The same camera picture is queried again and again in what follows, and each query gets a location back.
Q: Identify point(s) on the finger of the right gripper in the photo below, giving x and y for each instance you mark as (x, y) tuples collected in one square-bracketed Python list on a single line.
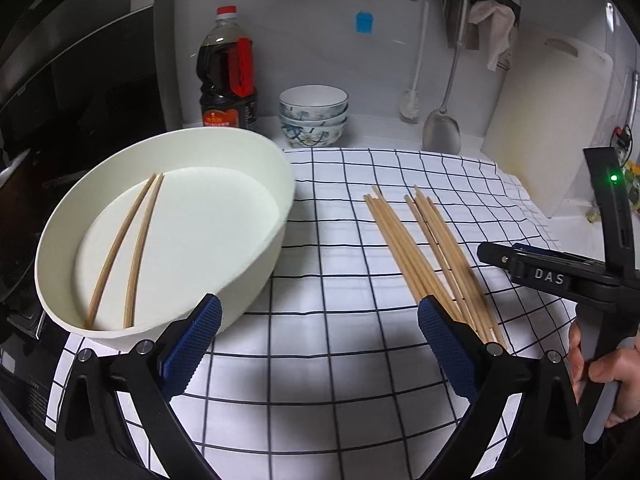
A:
[(537, 250), (497, 255)]

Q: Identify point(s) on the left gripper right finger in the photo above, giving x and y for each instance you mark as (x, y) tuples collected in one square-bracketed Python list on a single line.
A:
[(545, 439)]

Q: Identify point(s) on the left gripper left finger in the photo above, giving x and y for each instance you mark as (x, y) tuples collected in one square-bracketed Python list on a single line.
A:
[(92, 439)]

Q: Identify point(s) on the right hand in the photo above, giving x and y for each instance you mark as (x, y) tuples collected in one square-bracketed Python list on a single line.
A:
[(620, 366)]

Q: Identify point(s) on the black gas stove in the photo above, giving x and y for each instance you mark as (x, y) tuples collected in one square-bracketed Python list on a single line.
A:
[(30, 351)]

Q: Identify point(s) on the metal spatula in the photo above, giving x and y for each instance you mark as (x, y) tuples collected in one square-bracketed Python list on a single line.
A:
[(441, 132)]

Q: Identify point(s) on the white cutting board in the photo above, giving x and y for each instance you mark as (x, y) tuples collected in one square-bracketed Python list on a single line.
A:
[(548, 111)]

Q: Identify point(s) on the black white checkered cloth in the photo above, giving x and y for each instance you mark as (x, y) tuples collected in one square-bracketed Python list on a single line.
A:
[(326, 375)]

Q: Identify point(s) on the pink hanging cloth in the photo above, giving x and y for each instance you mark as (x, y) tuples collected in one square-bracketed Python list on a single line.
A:
[(501, 21)]

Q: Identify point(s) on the bottom floral ceramic bowl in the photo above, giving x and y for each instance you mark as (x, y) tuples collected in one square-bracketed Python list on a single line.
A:
[(312, 136)]

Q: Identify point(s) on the top floral ceramic bowl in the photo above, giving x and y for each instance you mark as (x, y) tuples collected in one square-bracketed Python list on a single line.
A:
[(312, 102)]

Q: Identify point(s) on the large white round bowl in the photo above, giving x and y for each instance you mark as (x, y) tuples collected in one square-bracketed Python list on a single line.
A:
[(217, 228)]

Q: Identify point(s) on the dark soy sauce bottle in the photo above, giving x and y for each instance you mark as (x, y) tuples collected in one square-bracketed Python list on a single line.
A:
[(225, 67)]

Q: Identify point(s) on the black phone mount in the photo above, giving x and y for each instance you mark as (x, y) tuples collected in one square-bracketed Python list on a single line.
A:
[(609, 188)]

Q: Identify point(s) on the blue wall hook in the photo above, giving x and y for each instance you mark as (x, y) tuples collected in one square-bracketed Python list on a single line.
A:
[(364, 23)]

